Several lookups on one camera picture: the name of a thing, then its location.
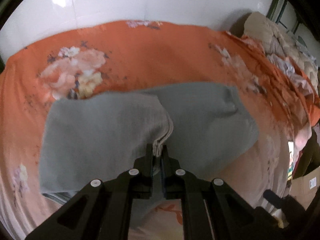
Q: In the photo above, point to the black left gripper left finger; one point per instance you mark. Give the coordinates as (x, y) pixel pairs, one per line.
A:
(102, 209)

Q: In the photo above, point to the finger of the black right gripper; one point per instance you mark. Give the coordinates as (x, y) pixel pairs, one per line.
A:
(272, 198)

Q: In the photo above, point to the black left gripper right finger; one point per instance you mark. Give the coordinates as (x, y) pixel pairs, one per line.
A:
(212, 209)

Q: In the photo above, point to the grey-green pants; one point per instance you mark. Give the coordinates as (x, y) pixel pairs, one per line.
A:
(204, 125)

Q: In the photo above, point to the brown cardboard box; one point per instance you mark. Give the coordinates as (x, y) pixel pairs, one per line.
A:
(304, 188)

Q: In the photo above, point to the beige crumpled quilt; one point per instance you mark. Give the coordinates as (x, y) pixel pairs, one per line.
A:
(275, 40)

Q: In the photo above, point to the orange floral bed sheet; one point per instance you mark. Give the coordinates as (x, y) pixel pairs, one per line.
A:
(131, 55)

